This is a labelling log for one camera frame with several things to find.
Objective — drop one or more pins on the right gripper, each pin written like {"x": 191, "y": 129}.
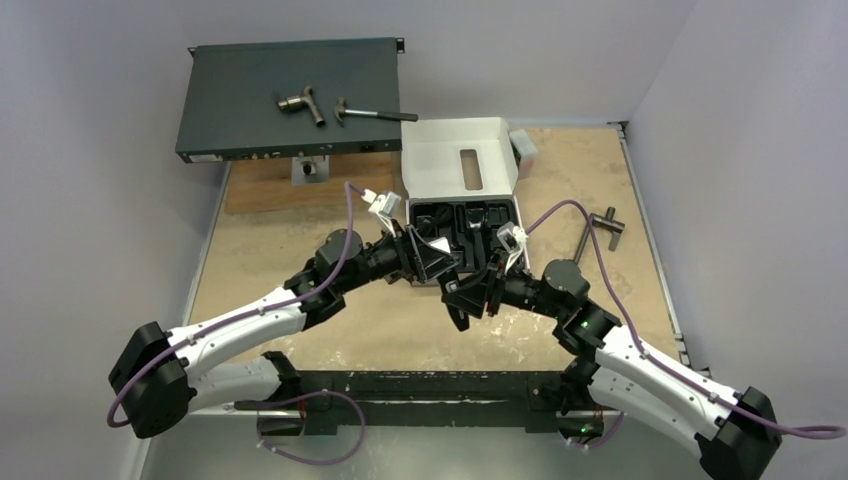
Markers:
{"x": 490, "y": 283}

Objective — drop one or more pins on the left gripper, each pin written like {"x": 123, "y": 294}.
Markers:
{"x": 417, "y": 260}

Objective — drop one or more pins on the white hair clipper kit box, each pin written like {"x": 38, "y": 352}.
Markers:
{"x": 464, "y": 159}

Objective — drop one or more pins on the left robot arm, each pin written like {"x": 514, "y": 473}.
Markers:
{"x": 162, "y": 375}

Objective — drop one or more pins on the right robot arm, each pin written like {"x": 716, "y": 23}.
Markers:
{"x": 615, "y": 369}

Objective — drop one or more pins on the black plastic insert tray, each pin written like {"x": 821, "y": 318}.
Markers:
{"x": 469, "y": 227}

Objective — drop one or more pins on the white foam block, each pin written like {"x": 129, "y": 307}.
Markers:
{"x": 524, "y": 150}

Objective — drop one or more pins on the metal clamp tool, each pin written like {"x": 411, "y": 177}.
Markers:
{"x": 601, "y": 222}

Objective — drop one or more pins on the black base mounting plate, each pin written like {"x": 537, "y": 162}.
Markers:
{"x": 320, "y": 402}

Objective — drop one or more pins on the small claw hammer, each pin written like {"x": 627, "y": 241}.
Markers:
{"x": 341, "y": 111}

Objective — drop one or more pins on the wooden board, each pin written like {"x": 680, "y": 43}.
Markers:
{"x": 266, "y": 185}

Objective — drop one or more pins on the metal pipe tee fitting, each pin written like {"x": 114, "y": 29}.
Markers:
{"x": 303, "y": 100}

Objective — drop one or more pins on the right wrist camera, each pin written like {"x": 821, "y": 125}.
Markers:
{"x": 513, "y": 238}

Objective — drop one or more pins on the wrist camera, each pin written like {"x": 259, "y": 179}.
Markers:
{"x": 381, "y": 204}
{"x": 513, "y": 238}

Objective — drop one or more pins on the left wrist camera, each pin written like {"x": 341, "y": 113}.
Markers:
{"x": 381, "y": 204}

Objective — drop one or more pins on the small metal bracket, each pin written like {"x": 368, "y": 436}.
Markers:
{"x": 310, "y": 170}

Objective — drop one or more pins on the dark rack-mount equipment case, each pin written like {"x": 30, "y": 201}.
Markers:
{"x": 230, "y": 114}

